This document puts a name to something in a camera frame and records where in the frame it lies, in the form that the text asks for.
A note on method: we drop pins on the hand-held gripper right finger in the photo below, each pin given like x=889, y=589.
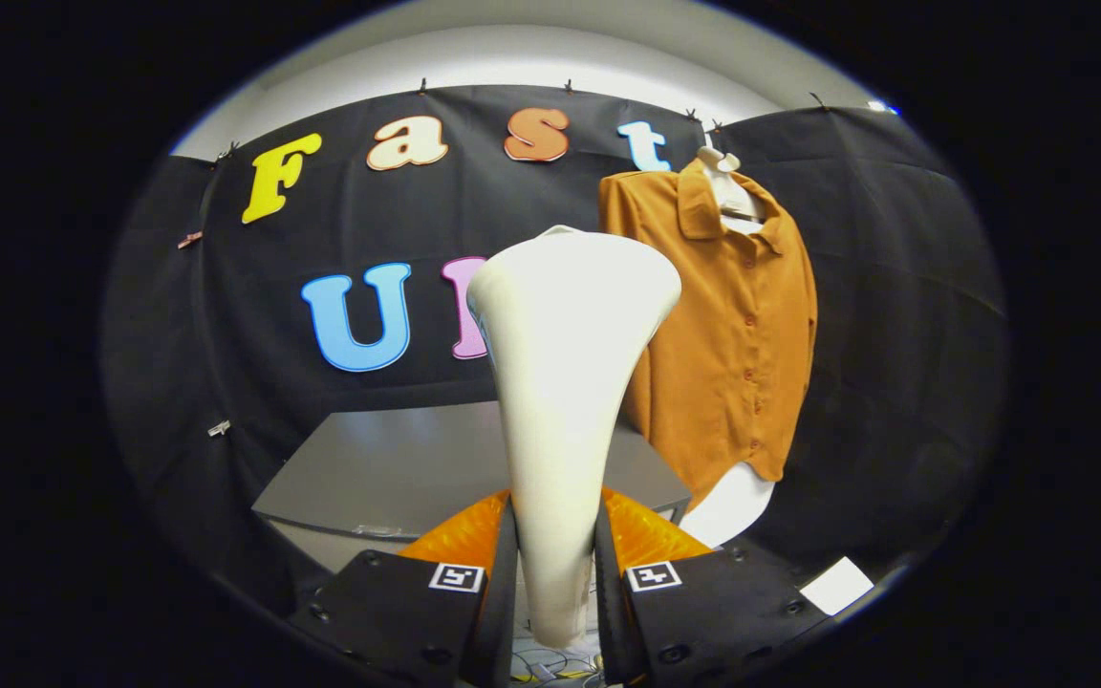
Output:
x=608, y=602

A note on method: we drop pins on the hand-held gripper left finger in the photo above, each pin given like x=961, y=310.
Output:
x=505, y=592

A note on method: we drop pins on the orange button-up shirt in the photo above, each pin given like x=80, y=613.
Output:
x=742, y=334

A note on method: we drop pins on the white ironing board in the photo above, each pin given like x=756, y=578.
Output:
x=727, y=506

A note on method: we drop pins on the grey cabinet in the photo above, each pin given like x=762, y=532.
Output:
x=388, y=468

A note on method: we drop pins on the silver cloth clip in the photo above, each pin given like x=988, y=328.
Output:
x=219, y=428

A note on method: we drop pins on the black backdrop cloth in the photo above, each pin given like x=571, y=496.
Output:
x=417, y=220

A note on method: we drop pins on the pink cloth clip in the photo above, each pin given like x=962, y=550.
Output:
x=190, y=239

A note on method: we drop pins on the small ceiling light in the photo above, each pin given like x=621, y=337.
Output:
x=885, y=107

